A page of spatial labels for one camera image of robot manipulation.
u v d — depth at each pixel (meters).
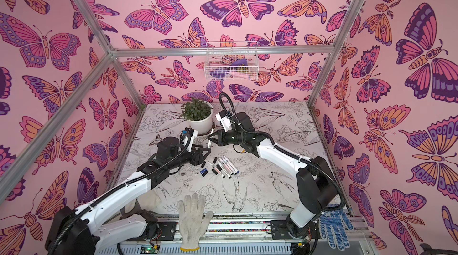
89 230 0.40
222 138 0.70
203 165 0.92
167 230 0.74
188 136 0.67
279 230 0.73
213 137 0.78
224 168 0.90
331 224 0.75
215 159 0.95
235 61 0.95
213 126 1.09
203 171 0.90
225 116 0.73
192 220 0.76
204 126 1.01
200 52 0.94
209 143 0.78
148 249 0.72
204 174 0.90
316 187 0.44
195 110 0.92
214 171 0.90
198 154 0.69
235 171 0.90
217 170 0.90
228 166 0.92
